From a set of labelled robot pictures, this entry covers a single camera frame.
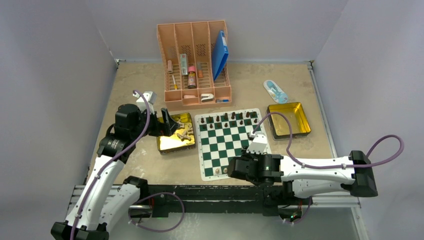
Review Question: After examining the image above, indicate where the right gold tin tray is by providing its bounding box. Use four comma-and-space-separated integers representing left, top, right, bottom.
266, 102, 311, 141

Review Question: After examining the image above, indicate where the white stapler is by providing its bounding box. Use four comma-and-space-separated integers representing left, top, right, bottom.
200, 93, 215, 103

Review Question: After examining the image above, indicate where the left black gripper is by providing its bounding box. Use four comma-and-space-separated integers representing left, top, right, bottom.
130, 106, 179, 141

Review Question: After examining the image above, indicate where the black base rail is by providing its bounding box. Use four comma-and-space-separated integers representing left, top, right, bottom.
136, 184, 313, 218

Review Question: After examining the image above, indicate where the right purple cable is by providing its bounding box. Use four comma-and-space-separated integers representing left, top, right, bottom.
250, 111, 406, 170

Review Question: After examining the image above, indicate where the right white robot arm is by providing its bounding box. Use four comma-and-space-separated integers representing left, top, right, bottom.
227, 150, 378, 204

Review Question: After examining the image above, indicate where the left gold tin tray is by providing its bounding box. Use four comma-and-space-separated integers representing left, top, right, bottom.
156, 112, 196, 155

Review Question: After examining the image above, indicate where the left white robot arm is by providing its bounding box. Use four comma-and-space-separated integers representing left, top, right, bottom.
50, 103, 179, 240

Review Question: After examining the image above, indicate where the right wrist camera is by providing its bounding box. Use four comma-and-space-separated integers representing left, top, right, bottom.
246, 131, 269, 155

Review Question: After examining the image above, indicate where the gold tin tray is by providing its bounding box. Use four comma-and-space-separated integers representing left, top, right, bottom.
156, 112, 196, 155
266, 102, 311, 141

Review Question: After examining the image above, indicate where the brown bottle pink cap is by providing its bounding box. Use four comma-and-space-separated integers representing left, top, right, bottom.
187, 65, 197, 89

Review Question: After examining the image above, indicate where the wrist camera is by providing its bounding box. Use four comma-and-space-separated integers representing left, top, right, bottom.
132, 90, 157, 114
246, 131, 269, 155

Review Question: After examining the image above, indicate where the pile of light chess pieces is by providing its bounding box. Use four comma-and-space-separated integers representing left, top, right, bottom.
176, 120, 194, 142

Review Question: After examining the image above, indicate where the blue white packaged item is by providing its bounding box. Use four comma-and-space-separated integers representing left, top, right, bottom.
263, 80, 289, 104

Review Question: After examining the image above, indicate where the blue folder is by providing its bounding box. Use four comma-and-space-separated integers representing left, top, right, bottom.
211, 30, 229, 82

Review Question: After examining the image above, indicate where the pink desk organizer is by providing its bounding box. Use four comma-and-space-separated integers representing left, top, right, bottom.
156, 20, 232, 111

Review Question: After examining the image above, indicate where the white green box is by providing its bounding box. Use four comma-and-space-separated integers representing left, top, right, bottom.
179, 53, 189, 76

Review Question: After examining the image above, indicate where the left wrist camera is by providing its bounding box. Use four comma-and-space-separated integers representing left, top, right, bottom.
132, 90, 157, 114

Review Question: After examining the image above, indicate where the green white chess board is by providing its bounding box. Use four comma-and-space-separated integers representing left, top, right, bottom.
194, 108, 263, 182

